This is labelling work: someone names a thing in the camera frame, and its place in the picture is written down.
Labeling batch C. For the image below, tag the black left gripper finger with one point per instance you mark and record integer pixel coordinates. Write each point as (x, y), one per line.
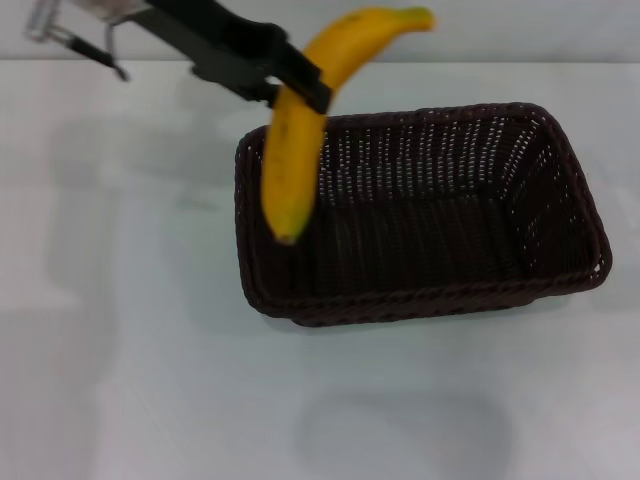
(266, 94)
(305, 75)

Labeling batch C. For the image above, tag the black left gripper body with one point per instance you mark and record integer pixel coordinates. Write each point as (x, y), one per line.
(225, 45)

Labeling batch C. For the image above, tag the yellow banana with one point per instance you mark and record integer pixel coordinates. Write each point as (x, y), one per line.
(290, 165)

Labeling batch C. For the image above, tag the dark brown woven basket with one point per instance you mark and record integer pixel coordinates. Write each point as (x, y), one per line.
(425, 250)

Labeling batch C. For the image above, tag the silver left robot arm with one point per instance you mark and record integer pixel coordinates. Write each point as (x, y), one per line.
(47, 17)

